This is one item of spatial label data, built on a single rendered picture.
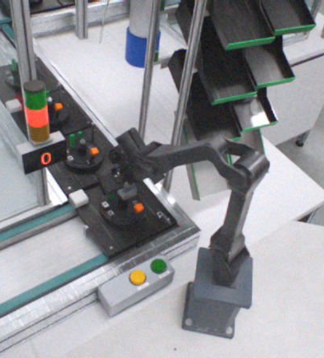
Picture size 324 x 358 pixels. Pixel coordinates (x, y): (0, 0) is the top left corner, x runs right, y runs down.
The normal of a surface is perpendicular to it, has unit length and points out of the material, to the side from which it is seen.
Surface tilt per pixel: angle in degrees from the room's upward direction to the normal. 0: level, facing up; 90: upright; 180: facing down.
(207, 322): 90
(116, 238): 0
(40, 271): 0
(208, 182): 45
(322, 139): 1
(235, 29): 25
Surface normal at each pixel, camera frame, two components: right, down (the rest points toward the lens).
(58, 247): 0.11, -0.68
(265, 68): 0.27, -0.33
